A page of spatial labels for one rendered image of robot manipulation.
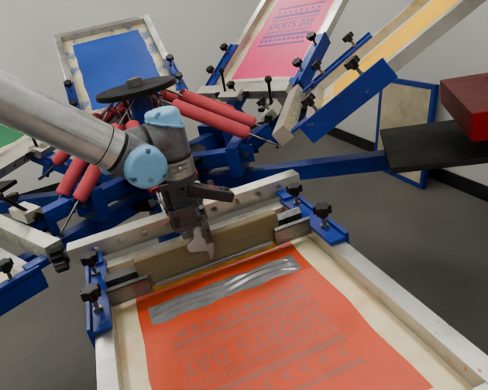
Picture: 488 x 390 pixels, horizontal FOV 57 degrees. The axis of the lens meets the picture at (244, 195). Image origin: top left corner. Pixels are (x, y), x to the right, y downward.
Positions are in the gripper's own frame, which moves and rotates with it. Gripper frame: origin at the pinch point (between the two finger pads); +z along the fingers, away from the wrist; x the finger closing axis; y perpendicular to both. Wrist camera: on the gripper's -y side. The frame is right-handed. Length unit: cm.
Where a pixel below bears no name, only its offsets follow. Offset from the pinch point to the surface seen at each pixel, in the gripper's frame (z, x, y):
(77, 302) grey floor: 102, -172, 69
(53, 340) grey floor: 102, -140, 83
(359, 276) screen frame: 4.3, 24.7, -25.4
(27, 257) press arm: 9, -51, 52
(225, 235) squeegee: -2.9, 1.5, -4.0
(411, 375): 6, 49, -19
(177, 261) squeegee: -0.7, 1.5, 8.3
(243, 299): 6.3, 14.7, -2.2
